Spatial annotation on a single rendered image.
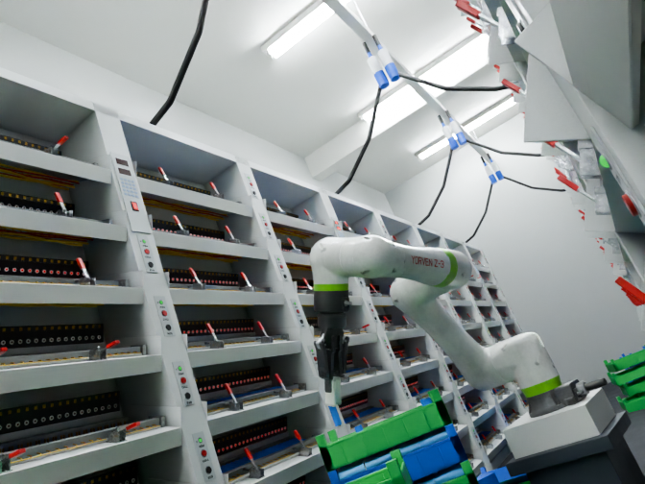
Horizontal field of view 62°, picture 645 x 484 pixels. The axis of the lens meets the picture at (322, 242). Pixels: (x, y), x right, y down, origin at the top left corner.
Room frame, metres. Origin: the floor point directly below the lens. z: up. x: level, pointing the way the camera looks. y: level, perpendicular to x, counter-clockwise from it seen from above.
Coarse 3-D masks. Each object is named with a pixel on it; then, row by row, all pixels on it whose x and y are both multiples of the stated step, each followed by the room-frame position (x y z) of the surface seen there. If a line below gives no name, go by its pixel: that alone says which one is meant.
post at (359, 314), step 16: (320, 192) 2.69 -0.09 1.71; (304, 208) 2.73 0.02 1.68; (320, 208) 2.69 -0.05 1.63; (304, 240) 2.76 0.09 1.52; (352, 320) 2.72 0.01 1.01; (368, 320) 2.69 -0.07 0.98; (384, 336) 2.74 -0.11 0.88; (352, 352) 2.75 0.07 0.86; (368, 352) 2.71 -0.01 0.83; (384, 352) 2.68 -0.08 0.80; (384, 384) 2.71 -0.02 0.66; (400, 384) 2.70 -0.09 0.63; (368, 400) 2.76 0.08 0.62
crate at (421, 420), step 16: (432, 400) 1.45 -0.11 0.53; (400, 416) 1.28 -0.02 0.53; (416, 416) 1.28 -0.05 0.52; (432, 416) 1.28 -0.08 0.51; (448, 416) 1.27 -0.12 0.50; (336, 432) 1.49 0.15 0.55; (352, 432) 1.48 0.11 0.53; (368, 432) 1.28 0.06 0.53; (384, 432) 1.28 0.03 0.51; (400, 432) 1.28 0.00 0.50; (416, 432) 1.28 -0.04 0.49; (320, 448) 1.29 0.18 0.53; (336, 448) 1.29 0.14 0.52; (352, 448) 1.29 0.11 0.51; (368, 448) 1.28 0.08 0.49; (384, 448) 1.28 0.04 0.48; (336, 464) 1.29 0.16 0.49
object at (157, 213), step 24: (168, 216) 1.87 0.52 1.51; (192, 216) 2.00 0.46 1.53; (168, 264) 1.81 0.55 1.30; (192, 264) 1.92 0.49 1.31; (216, 264) 2.05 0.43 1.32; (192, 312) 1.85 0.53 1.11; (216, 312) 1.97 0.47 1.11; (240, 312) 2.10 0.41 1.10; (312, 312) 2.60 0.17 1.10; (384, 312) 3.39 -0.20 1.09
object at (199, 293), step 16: (176, 272) 1.77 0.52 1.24; (192, 272) 1.65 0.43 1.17; (208, 272) 1.92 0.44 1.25; (176, 288) 1.60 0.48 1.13; (192, 288) 1.69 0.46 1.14; (208, 288) 1.76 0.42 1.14; (224, 288) 1.83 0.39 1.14; (240, 288) 1.90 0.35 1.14; (256, 288) 2.00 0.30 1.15; (272, 288) 2.06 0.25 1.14; (176, 304) 1.69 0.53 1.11; (192, 304) 1.75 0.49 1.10; (208, 304) 1.83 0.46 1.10; (224, 304) 1.91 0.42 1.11; (240, 304) 2.00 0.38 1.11
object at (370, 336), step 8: (312, 328) 2.12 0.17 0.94; (320, 328) 2.54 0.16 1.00; (344, 328) 2.74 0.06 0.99; (352, 328) 2.72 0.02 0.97; (368, 328) 2.69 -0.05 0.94; (376, 328) 2.67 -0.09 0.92; (352, 336) 2.44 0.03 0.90; (360, 336) 2.51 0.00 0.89; (368, 336) 2.58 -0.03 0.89; (376, 336) 2.67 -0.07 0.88; (352, 344) 2.44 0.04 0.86; (360, 344) 2.51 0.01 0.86
